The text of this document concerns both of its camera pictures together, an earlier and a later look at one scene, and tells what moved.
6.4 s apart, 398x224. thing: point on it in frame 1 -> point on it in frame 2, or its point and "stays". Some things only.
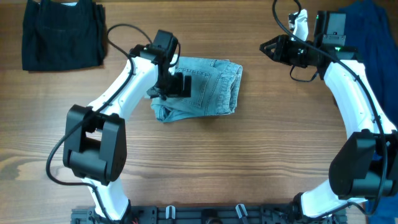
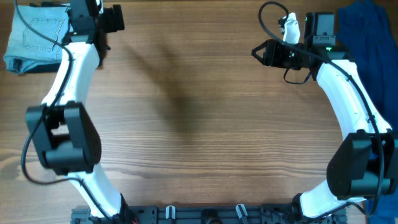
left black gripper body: [165, 85] -> [112, 22]
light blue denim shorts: [214, 89] -> [25, 45]
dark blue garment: [372, 31] stays
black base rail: [208, 215] stays
